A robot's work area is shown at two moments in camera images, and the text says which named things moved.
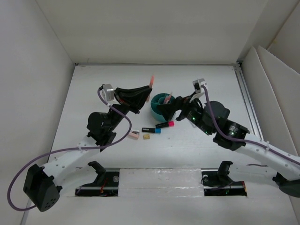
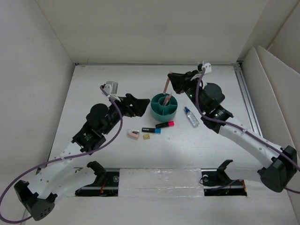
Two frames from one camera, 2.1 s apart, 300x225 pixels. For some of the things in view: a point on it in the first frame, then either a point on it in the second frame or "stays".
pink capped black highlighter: (168, 123) stays
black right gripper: (180, 102) to (179, 80)
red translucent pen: (168, 97) stays
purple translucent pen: (165, 99) stays
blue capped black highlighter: (150, 130) stays
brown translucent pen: (152, 81) to (166, 86)
